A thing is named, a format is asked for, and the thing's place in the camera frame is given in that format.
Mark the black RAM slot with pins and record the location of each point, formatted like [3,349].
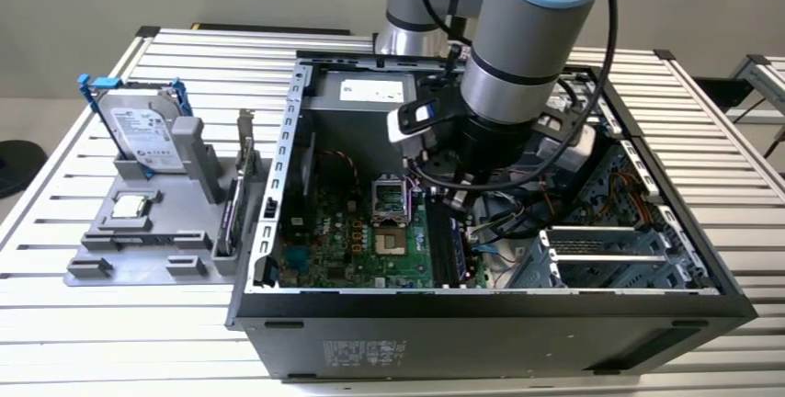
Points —
[442,241]
[435,241]
[448,259]

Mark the hard disk in blue carrier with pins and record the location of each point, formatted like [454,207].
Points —
[135,130]

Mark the silver expansion slot cover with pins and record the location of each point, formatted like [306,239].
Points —
[613,259]
[589,230]

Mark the grey metal drive cage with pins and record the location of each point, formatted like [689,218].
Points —
[553,104]

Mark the black graphics card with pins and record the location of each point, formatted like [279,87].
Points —
[231,222]

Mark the CPU socket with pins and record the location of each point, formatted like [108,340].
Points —
[380,241]

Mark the black case fan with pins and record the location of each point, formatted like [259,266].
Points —
[300,176]

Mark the grey plastic parts rack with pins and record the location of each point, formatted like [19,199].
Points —
[177,213]

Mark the silver CPU chip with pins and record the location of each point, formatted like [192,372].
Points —
[127,207]

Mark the black round stand base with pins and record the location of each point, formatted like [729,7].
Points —
[19,167]

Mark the thin metal locking lever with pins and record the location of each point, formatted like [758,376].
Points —
[408,206]

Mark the metal slat side table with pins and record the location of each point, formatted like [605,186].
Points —
[764,73]

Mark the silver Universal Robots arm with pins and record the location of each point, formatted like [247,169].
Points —
[527,38]

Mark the blue motherboard connector block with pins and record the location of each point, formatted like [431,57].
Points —
[295,259]

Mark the grey power supply unit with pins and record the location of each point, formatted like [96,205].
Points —
[355,139]

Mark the green motherboard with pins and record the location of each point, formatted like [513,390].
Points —
[367,273]

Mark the black open PC case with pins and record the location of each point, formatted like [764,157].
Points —
[490,346]

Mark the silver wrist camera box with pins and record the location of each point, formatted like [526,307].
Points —
[567,151]
[414,121]

